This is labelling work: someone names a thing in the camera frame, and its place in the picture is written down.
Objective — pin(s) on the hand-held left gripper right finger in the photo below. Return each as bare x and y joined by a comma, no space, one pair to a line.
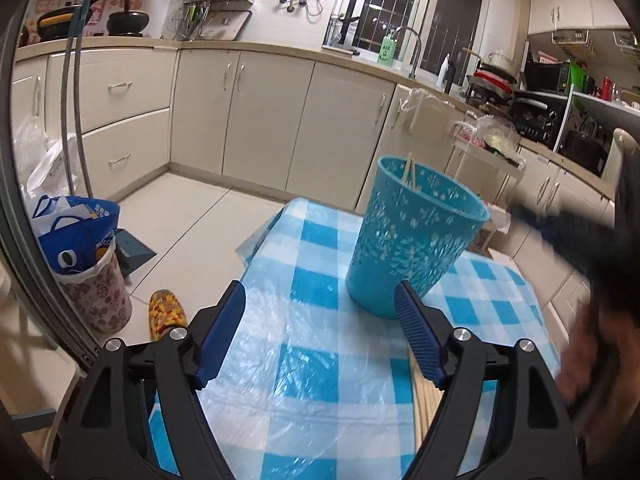
417,335

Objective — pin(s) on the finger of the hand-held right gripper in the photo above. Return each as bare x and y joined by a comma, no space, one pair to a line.
570,237

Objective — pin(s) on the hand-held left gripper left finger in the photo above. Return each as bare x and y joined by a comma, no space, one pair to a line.
220,335

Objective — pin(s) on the bundle of wooden chopsticks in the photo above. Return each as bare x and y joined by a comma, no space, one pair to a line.
425,410

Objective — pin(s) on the blue perforated plastic basket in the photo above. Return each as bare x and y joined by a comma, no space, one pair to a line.
400,245

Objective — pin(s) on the person's right hand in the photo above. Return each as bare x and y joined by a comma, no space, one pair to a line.
577,365

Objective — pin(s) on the yellow floral slipper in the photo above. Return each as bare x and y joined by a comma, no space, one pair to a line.
167,312

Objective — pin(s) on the white electric kettle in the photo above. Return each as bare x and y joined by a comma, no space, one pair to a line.
620,152

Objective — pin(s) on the blue white checkered tablecloth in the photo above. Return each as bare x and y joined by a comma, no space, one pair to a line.
320,340

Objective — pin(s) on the black microwave oven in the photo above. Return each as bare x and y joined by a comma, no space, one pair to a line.
535,120

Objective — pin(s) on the clear plastic food bags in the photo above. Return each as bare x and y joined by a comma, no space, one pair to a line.
495,137

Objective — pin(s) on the floral trash bin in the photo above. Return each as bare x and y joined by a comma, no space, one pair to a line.
97,295

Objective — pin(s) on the red bottle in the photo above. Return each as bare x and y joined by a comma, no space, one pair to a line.
606,89

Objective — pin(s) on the wooden chopstick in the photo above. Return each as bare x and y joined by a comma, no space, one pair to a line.
407,167
414,177

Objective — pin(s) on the black microwave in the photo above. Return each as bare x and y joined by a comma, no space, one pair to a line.
547,77

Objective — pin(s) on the stack of pots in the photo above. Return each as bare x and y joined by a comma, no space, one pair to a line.
492,82

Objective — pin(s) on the blue shopping bag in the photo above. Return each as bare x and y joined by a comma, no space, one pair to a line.
75,230

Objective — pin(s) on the hanging clear plastic bag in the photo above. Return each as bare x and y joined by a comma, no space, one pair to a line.
422,110

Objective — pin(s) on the white spray bottle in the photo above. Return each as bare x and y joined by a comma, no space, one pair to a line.
444,71

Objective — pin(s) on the beige lower cabinets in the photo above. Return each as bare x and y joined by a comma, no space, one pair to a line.
260,110

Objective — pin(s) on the metal faucet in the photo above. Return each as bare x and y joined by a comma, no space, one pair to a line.
412,45

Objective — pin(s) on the white plastic bag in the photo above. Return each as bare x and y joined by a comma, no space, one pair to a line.
42,160

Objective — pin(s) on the green soap bottle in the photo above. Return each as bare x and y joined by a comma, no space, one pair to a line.
387,50

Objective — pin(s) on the kitchen window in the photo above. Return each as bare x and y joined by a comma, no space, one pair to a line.
425,5

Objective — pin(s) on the hanging kitchen tools rack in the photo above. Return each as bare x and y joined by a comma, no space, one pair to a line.
185,22

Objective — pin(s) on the black cooking pot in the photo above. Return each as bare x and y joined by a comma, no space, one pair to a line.
127,20

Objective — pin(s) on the black wok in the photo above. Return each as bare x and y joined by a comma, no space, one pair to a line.
62,22

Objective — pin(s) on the sliding door frame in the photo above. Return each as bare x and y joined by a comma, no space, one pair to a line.
30,260

